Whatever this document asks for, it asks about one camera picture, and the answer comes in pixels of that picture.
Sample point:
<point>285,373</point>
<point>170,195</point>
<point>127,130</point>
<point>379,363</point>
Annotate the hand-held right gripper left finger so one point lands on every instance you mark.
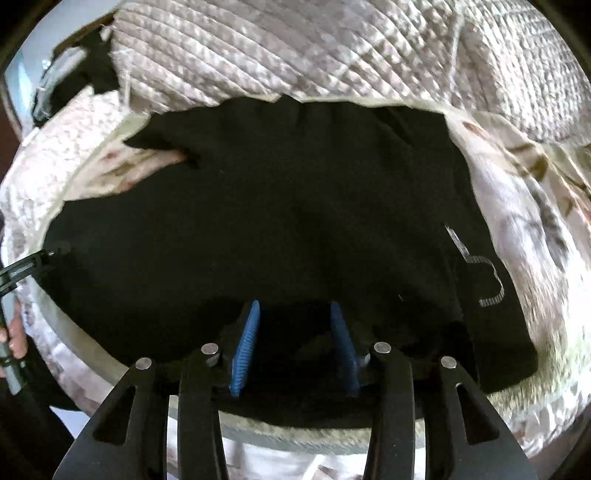
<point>244,355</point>

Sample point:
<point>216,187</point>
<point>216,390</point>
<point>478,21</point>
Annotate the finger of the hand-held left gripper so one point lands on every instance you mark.
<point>27,267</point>

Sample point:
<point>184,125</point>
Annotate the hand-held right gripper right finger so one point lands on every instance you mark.
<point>346,355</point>

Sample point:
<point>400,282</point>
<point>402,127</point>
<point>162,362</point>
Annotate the black pants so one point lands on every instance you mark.
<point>295,207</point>

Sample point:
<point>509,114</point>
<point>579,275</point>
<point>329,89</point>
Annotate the person's left hand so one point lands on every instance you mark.
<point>19,339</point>

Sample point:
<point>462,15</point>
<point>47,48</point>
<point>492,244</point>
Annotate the white quilted pillow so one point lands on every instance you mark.
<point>60,134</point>

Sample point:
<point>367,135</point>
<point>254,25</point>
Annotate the dark cloth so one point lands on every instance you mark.
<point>99,64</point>

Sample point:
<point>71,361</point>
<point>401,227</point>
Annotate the floral fleece blanket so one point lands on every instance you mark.
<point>517,207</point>

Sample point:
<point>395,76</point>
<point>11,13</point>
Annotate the quilted beige bedspread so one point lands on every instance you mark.
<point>277,46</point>

